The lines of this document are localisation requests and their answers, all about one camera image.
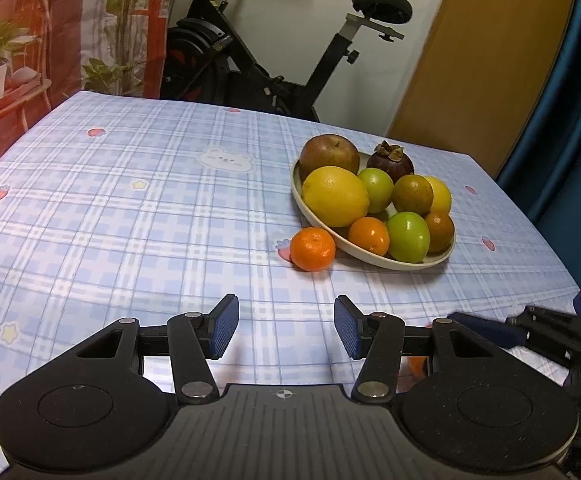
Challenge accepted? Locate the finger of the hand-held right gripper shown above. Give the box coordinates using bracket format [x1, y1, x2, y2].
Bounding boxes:
[447, 312, 527, 349]

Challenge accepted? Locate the brownish round fruit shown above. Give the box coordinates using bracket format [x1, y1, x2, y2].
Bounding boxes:
[423, 210, 456, 254]
[391, 173, 435, 217]

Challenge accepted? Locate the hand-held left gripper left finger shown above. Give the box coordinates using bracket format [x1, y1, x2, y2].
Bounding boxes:
[73, 294, 241, 406]

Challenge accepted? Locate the blue checked tablecloth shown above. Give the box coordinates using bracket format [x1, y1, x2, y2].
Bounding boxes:
[0, 91, 581, 401]

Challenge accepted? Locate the wooden door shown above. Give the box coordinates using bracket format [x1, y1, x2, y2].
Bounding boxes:
[388, 0, 581, 178]

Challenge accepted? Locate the cream round plate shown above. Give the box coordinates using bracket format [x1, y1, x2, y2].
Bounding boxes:
[290, 152, 457, 272]

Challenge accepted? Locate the dark purple mangosteen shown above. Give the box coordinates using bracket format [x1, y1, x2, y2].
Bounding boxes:
[367, 141, 415, 184]

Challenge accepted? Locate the black exercise bike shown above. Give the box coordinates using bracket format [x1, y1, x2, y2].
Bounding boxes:
[159, 0, 414, 122]

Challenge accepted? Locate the small orange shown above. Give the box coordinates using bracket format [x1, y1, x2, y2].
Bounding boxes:
[401, 355, 430, 380]
[348, 216, 391, 257]
[289, 227, 337, 273]

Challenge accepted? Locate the small green round fruit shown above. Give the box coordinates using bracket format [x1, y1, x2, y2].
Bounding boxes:
[357, 167, 395, 214]

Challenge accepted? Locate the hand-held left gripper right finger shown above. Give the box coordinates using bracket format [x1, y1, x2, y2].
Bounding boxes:
[334, 295, 504, 405]

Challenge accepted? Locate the reddish brown apple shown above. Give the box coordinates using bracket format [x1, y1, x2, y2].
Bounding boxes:
[299, 133, 361, 183]

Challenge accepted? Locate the printed backdrop cloth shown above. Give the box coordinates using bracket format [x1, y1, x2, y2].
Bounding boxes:
[0, 0, 181, 186]

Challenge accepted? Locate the large green round fruit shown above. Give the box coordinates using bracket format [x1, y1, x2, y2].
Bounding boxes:
[385, 211, 431, 264]

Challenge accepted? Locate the blue curtain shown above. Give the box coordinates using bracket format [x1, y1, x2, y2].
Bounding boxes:
[495, 0, 581, 286]

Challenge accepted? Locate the yellow lemon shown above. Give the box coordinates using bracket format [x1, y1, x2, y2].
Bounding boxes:
[301, 165, 371, 228]
[421, 176, 453, 214]

